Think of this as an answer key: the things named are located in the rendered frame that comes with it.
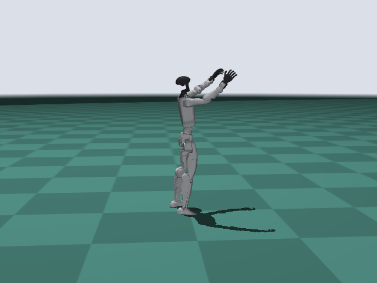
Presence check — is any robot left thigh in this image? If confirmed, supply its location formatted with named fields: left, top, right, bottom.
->
left=175, top=138, right=191, bottom=177

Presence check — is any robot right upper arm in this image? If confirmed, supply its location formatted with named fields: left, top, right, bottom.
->
left=183, top=98, right=211, bottom=107

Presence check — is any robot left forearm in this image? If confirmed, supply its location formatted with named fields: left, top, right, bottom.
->
left=198, top=78, right=213, bottom=91

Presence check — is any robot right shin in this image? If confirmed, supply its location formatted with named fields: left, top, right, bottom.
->
left=181, top=175, right=193, bottom=210

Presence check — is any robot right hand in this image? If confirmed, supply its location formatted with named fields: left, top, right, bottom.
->
left=220, top=70, right=237, bottom=89

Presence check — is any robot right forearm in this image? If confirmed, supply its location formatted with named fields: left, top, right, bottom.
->
left=203, top=82, right=226, bottom=101

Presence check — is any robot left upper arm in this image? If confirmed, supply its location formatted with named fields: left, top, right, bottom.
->
left=187, top=86, right=202, bottom=97

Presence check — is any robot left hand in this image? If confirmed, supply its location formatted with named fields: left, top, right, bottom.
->
left=209, top=68, right=224, bottom=81

